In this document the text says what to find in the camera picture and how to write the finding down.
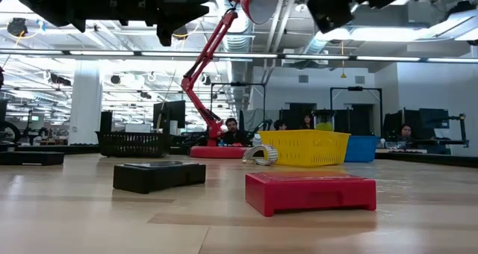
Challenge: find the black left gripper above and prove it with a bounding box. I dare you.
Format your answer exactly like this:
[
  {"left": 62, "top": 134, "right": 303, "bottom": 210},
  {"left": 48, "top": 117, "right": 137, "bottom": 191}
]
[{"left": 143, "top": 0, "right": 210, "bottom": 48}]

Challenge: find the yellow plastic basket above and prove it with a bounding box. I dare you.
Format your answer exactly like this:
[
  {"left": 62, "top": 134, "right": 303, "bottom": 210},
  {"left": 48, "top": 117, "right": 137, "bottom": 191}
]
[{"left": 258, "top": 129, "right": 352, "bottom": 168}]

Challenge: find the blue plastic basket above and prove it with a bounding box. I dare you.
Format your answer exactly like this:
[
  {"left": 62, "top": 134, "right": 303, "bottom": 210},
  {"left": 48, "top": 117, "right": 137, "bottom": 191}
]
[{"left": 344, "top": 134, "right": 381, "bottom": 164}]

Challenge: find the silver ribbed ring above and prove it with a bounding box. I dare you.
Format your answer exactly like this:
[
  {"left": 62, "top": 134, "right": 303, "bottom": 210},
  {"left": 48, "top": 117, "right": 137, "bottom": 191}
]
[{"left": 241, "top": 143, "right": 279, "bottom": 167}]

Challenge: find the black plastic box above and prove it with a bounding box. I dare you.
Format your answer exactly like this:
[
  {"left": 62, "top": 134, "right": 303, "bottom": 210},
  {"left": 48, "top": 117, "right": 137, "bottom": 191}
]
[
  {"left": 113, "top": 161, "right": 207, "bottom": 195},
  {"left": 0, "top": 151, "right": 65, "bottom": 167}
]

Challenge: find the red plastic box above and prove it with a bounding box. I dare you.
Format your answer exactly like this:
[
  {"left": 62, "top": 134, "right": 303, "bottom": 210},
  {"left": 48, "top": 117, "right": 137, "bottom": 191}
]
[{"left": 245, "top": 170, "right": 377, "bottom": 217}]

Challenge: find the long ceiling light strip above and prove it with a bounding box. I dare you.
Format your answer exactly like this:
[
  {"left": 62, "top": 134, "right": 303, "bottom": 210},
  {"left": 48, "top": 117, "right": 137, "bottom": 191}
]
[{"left": 0, "top": 48, "right": 478, "bottom": 64}]

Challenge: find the black computer monitor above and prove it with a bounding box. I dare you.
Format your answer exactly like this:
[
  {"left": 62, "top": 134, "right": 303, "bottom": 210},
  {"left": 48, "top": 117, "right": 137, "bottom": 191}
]
[{"left": 152, "top": 100, "right": 187, "bottom": 130}]

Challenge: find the black partition screen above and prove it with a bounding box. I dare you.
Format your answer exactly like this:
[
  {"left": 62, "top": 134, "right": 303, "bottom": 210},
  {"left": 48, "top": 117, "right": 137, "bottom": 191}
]
[{"left": 279, "top": 102, "right": 382, "bottom": 137}]

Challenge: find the white box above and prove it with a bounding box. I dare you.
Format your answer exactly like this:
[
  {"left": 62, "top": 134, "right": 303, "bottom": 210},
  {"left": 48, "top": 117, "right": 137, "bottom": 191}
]
[{"left": 125, "top": 123, "right": 152, "bottom": 134}]

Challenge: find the black tower box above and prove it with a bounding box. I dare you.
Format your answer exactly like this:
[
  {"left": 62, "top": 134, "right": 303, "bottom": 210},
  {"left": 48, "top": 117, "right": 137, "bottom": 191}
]
[{"left": 99, "top": 111, "right": 114, "bottom": 132}]

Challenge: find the red desk lamp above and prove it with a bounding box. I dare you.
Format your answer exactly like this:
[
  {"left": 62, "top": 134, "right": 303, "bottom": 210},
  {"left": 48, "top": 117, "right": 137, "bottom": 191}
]
[{"left": 181, "top": 0, "right": 282, "bottom": 160}]

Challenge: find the black plastic basket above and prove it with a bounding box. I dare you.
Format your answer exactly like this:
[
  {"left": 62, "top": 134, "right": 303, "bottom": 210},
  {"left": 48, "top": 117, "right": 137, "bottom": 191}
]
[{"left": 96, "top": 130, "right": 170, "bottom": 158}]

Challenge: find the black ceiling-hung device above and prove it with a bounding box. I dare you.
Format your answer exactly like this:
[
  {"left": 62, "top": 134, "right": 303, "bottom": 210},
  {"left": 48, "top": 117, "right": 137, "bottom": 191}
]
[{"left": 6, "top": 17, "right": 29, "bottom": 37}]

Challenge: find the yellow hanging cord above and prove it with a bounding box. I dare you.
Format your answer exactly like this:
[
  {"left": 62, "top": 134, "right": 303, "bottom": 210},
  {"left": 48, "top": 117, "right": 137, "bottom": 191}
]
[{"left": 339, "top": 40, "right": 347, "bottom": 79}]

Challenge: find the black metal stand frame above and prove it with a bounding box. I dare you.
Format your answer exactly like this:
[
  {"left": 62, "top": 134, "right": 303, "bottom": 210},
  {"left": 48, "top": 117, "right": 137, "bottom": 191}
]
[
  {"left": 329, "top": 86, "right": 383, "bottom": 111},
  {"left": 210, "top": 81, "right": 267, "bottom": 135}
]

